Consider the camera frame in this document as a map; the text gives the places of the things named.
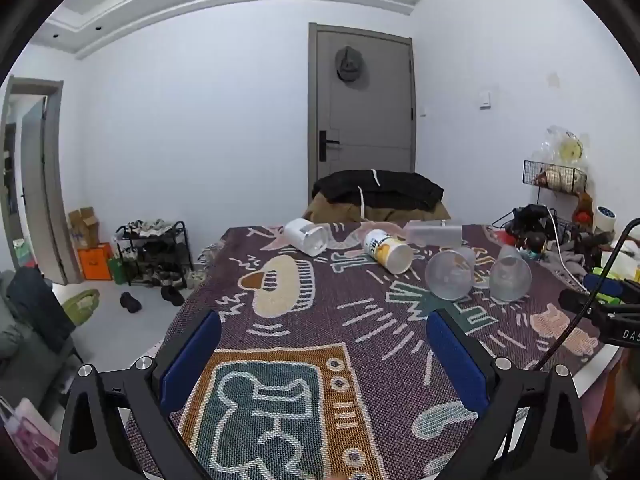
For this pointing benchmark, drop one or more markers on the black shoe rack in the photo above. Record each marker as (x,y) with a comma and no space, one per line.
(152,252)

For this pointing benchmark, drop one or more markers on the yellow and white paper cup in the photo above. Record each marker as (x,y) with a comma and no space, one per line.
(387,251)

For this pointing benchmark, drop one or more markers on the grey open door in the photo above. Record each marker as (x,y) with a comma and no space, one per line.
(37,180)

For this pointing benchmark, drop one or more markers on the dark grey sofa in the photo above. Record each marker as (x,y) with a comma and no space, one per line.
(25,325)

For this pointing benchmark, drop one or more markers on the pink paper bag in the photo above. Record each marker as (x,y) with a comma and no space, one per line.
(27,435)

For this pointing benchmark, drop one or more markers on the orange box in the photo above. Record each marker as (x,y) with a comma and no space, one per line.
(95,261)

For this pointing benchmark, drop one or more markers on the grey cap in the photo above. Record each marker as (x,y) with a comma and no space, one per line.
(351,67)

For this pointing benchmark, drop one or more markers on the white tape roll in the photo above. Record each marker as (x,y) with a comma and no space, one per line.
(606,214)

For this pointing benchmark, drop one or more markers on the clear plastic cup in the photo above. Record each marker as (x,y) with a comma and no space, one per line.
(510,275)
(450,274)

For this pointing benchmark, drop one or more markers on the black jacket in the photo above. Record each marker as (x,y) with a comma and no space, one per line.
(377,189)

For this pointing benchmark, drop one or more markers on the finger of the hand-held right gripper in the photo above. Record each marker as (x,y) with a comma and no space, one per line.
(607,286)
(577,300)

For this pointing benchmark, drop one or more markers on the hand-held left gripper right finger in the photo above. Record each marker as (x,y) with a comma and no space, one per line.
(457,360)

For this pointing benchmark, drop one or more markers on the clear rectangular plastic bottle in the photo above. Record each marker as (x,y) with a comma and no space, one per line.
(432,232)

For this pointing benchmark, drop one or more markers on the printed woven blanket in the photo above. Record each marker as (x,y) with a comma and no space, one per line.
(350,340)

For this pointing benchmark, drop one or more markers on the cardboard boxes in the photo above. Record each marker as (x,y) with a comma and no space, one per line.
(85,227)

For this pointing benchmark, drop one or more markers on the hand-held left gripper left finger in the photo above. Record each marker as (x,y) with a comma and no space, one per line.
(192,360)

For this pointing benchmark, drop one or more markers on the white plastic cup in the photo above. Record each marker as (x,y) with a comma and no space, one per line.
(305,236)

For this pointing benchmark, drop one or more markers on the clear plastic bag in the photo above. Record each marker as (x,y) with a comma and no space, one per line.
(562,147)

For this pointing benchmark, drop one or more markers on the green bag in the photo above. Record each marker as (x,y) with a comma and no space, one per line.
(117,270)

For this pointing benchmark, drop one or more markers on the black shoe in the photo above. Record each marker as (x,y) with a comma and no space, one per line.
(173,295)
(130,302)

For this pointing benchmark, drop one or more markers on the green slipper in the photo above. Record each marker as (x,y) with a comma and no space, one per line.
(80,305)

